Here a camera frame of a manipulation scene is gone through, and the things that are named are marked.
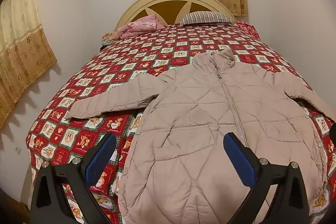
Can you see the beige quilted puffer jacket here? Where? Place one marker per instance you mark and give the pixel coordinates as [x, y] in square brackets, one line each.
[199, 121]

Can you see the red printed patchwork bedspread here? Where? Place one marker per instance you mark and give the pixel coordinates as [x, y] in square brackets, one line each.
[131, 56]

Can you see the pink crumpled blanket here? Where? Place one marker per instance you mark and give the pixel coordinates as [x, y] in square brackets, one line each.
[141, 26]

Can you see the striped pillow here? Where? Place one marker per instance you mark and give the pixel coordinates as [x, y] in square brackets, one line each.
[204, 17]

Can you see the cream wooden bed headboard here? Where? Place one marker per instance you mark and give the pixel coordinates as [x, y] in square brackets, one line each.
[168, 7]

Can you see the floral pillow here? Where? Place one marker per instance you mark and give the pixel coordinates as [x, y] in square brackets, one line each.
[109, 36]

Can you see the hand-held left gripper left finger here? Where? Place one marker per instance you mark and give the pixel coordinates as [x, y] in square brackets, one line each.
[101, 158]

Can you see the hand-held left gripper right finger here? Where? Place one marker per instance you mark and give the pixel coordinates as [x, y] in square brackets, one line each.
[240, 161]

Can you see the red striped cloth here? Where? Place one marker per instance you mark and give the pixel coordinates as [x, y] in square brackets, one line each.
[246, 27]

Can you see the white wall socket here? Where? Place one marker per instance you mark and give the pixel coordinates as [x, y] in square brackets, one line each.
[17, 150]

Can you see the cream floral side curtain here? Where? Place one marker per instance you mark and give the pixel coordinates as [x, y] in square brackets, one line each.
[18, 43]

